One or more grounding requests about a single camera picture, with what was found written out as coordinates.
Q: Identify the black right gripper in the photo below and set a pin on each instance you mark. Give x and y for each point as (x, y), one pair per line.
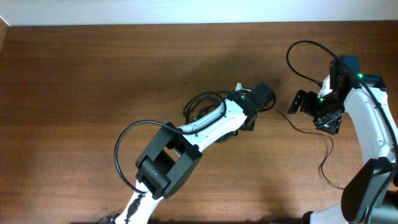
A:
(329, 124)

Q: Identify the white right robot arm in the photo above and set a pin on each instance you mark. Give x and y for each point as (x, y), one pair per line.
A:
(366, 198)

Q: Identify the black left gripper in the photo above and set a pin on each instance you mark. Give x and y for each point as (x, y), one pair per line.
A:
(250, 127)

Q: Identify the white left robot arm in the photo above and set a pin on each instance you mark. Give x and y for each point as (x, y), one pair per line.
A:
(174, 152)

